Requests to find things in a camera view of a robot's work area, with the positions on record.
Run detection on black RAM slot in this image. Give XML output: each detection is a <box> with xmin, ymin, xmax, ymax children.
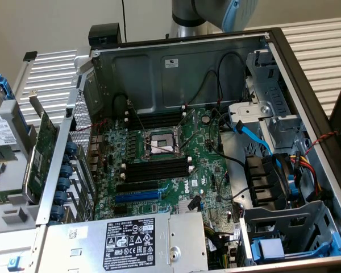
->
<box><xmin>121</xmin><ymin>171</ymin><xmax>196</xmax><ymax>184</ymax></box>
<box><xmin>121</xmin><ymin>160</ymin><xmax>194</xmax><ymax>173</ymax></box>
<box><xmin>119</xmin><ymin>165</ymin><xmax>195</xmax><ymax>179</ymax></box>
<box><xmin>125</xmin><ymin>115</ymin><xmax>188</xmax><ymax>130</ymax></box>
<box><xmin>120</xmin><ymin>155</ymin><xmax>193</xmax><ymax>168</ymax></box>
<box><xmin>124</xmin><ymin>112</ymin><xmax>188</xmax><ymax>124</ymax></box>
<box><xmin>124</xmin><ymin>109</ymin><xmax>188</xmax><ymax>120</ymax></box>
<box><xmin>124</xmin><ymin>105</ymin><xmax>187</xmax><ymax>116</ymax></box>

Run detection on metal CPU socket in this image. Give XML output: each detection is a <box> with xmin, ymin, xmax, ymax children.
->
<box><xmin>141</xmin><ymin>126</ymin><xmax>186</xmax><ymax>162</ymax></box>

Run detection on silver locking lever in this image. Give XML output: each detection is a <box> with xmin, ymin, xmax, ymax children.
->
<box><xmin>178</xmin><ymin>131</ymin><xmax>202</xmax><ymax>151</ymax></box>
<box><xmin>127</xmin><ymin>98</ymin><xmax>148</xmax><ymax>136</ymax></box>
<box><xmin>176</xmin><ymin>109</ymin><xmax>196</xmax><ymax>129</ymax></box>

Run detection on black expansion slot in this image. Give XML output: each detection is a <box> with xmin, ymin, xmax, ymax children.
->
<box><xmin>115</xmin><ymin>180</ymin><xmax>160</xmax><ymax>193</ymax></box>

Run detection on green Dell motherboard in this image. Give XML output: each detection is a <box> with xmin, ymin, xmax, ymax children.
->
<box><xmin>93</xmin><ymin>106</ymin><xmax>239</xmax><ymax>228</ymax></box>

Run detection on blue expansion slot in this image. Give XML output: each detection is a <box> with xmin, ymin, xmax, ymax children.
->
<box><xmin>115</xmin><ymin>189</ymin><xmax>163</xmax><ymax>204</ymax></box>

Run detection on silver chipset heatsink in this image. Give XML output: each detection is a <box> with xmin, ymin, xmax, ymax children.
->
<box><xmin>177</xmin><ymin>198</ymin><xmax>201</xmax><ymax>214</ymax></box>

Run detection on metal port block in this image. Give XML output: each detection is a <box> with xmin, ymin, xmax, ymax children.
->
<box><xmin>88</xmin><ymin>135</ymin><xmax>106</xmax><ymax>174</ymax></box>

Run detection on open grey PC case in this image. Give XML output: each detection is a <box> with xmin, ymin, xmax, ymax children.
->
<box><xmin>35</xmin><ymin>27</ymin><xmax>341</xmax><ymax>273</ymax></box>

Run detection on blue card latch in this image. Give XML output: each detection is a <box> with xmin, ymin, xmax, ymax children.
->
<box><xmin>50</xmin><ymin>204</ymin><xmax>66</xmax><ymax>221</ymax></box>
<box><xmin>59</xmin><ymin>163</ymin><xmax>74</xmax><ymax>179</ymax></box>
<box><xmin>55</xmin><ymin>189</ymin><xmax>69</xmax><ymax>204</ymax></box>
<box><xmin>58</xmin><ymin>176</ymin><xmax>72</xmax><ymax>191</ymax></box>
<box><xmin>64</xmin><ymin>140</ymin><xmax>78</xmax><ymax>157</ymax></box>

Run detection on black case fan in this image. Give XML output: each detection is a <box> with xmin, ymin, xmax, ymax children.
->
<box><xmin>244</xmin><ymin>153</ymin><xmax>290</xmax><ymax>210</ymax></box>

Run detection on grey optical drive cage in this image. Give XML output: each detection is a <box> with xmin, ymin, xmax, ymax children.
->
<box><xmin>246</xmin><ymin>49</ymin><xmax>307</xmax><ymax>153</ymax></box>

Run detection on black clamp block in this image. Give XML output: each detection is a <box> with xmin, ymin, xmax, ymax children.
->
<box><xmin>88</xmin><ymin>24</ymin><xmax>123</xmax><ymax>48</ymax></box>

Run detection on green graphics card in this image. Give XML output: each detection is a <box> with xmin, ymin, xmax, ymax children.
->
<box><xmin>22</xmin><ymin>90</ymin><xmax>60</xmax><ymax>204</ymax></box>

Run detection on blue fan clip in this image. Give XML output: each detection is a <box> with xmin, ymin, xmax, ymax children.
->
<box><xmin>286</xmin><ymin>170</ymin><xmax>302</xmax><ymax>200</ymax></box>

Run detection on silver power supply unit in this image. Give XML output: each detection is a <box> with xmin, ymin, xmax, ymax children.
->
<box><xmin>35</xmin><ymin>212</ymin><xmax>210</xmax><ymax>273</ymax></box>

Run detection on blue disk tray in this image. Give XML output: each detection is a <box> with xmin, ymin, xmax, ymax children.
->
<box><xmin>251</xmin><ymin>233</ymin><xmax>341</xmax><ymax>262</ymax></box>

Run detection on grey disk bay cage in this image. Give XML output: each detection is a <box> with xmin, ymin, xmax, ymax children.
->
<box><xmin>238</xmin><ymin>200</ymin><xmax>341</xmax><ymax>265</ymax></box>

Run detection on grey hard drive caddy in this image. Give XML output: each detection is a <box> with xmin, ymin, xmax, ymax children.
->
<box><xmin>0</xmin><ymin>98</ymin><xmax>48</xmax><ymax>273</ymax></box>

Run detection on silver hard disk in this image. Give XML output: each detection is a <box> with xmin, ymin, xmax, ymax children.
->
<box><xmin>0</xmin><ymin>85</ymin><xmax>18</xmax><ymax>148</ymax></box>

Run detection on blue rack latch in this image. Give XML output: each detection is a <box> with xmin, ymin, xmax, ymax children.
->
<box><xmin>7</xmin><ymin>257</ymin><xmax>22</xmax><ymax>271</ymax></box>

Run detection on black wire plug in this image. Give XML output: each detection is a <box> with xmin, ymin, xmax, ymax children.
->
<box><xmin>187</xmin><ymin>195</ymin><xmax>203</xmax><ymax>212</ymax></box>

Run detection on silver metal bracket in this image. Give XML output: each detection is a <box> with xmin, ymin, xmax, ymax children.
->
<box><xmin>228</xmin><ymin>102</ymin><xmax>273</xmax><ymax>131</ymax></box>

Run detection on looped black wire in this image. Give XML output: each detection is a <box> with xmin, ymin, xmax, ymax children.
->
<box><xmin>217</xmin><ymin>51</ymin><xmax>248</xmax><ymax>110</ymax></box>

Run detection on blue SATA wire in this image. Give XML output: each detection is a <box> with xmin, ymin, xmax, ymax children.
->
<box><xmin>232</xmin><ymin>121</ymin><xmax>282</xmax><ymax>168</ymax></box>

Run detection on red black twisted wire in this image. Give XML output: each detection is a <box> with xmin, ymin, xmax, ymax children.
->
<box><xmin>73</xmin><ymin>119</ymin><xmax>109</xmax><ymax>133</ymax></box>
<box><xmin>303</xmin><ymin>131</ymin><xmax>339</xmax><ymax>156</ymax></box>

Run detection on black yellow wire bundle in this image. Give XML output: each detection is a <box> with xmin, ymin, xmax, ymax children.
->
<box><xmin>203</xmin><ymin>224</ymin><xmax>236</xmax><ymax>270</ymax></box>

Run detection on thin black wall cable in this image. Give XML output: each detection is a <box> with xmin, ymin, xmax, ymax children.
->
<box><xmin>120</xmin><ymin>0</ymin><xmax>126</xmax><ymax>43</ymax></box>

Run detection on yellow red power wires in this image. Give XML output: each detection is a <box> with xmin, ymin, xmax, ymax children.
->
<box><xmin>289</xmin><ymin>152</ymin><xmax>322</xmax><ymax>200</ymax></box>

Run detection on blue disk carrier rail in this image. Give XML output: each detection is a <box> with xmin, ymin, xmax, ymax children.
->
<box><xmin>0</xmin><ymin>73</ymin><xmax>32</xmax><ymax>143</ymax></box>

